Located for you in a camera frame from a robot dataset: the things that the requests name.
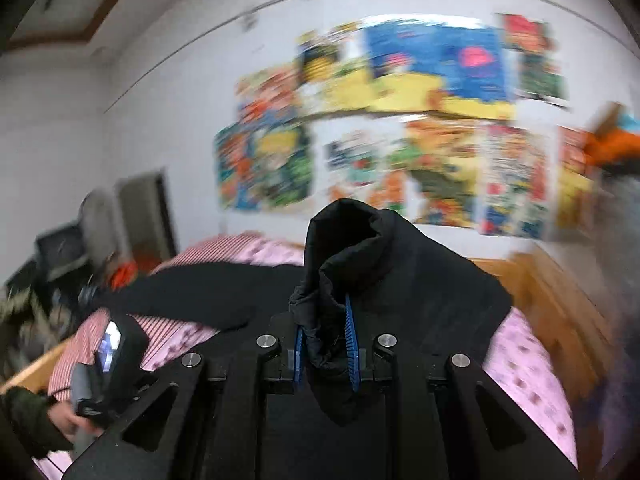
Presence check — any yellow bear drawing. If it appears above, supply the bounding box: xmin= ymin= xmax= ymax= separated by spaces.
xmin=555 ymin=127 xmax=592 ymax=230

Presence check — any person's left hand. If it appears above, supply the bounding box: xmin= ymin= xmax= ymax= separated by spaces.
xmin=47 ymin=402 xmax=103 ymax=441

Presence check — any pink apple print quilt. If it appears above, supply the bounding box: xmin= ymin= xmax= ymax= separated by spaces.
xmin=48 ymin=233 xmax=577 ymax=464

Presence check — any grey standing fan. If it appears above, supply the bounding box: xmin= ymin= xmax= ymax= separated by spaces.
xmin=78 ymin=188 xmax=120 ymax=270

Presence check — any black plastic crate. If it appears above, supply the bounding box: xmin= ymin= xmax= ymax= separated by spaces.
xmin=4 ymin=223 xmax=89 ymax=292

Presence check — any wooden bed frame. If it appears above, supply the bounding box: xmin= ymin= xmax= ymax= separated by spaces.
xmin=0 ymin=244 xmax=618 ymax=411

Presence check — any dark green left sleeve forearm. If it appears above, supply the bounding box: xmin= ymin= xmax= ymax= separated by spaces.
xmin=1 ymin=387 xmax=73 ymax=458

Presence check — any bagged clothes pile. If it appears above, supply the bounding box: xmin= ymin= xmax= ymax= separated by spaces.
xmin=584 ymin=102 xmax=639 ymax=468

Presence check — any grey door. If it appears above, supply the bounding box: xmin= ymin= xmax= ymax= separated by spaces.
xmin=116 ymin=170 xmax=177 ymax=271

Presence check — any black yellow moon drawing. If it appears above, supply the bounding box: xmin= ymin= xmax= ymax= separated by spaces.
xmin=297 ymin=22 xmax=375 ymax=116

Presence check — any red hair character drawing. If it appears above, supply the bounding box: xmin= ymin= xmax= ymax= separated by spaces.
xmin=499 ymin=13 xmax=568 ymax=108

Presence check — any blue sea jellyfish drawing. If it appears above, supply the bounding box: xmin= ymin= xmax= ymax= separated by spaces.
xmin=362 ymin=14 xmax=515 ymax=122

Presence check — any landscape flower drawing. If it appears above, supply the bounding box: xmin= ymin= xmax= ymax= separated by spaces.
xmin=404 ymin=116 xmax=483 ymax=229

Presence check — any anime girl boy drawing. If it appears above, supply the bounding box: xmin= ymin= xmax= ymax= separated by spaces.
xmin=214 ymin=122 xmax=314 ymax=214

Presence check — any swimming girl drawing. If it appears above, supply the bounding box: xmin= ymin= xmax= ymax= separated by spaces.
xmin=235 ymin=63 xmax=298 ymax=128

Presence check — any orange fruit drawing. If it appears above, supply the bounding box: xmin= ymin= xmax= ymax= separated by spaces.
xmin=323 ymin=129 xmax=407 ymax=212

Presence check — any large black garment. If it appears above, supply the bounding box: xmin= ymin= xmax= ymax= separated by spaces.
xmin=96 ymin=197 xmax=514 ymax=426

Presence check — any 2024 dragon drawing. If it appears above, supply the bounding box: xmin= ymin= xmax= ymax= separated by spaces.
xmin=480 ymin=124 xmax=549 ymax=240

